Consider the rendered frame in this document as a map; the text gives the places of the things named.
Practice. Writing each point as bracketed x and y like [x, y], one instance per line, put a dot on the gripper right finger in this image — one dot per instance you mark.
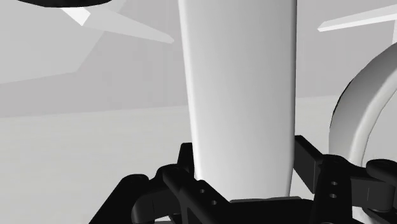
[335, 186]

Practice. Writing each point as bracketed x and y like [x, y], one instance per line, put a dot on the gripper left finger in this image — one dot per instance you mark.
[173, 198]

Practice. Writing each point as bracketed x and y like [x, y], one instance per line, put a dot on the tall white cup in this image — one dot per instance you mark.
[242, 93]

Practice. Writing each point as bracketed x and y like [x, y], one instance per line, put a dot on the black round object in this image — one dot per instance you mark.
[62, 2]

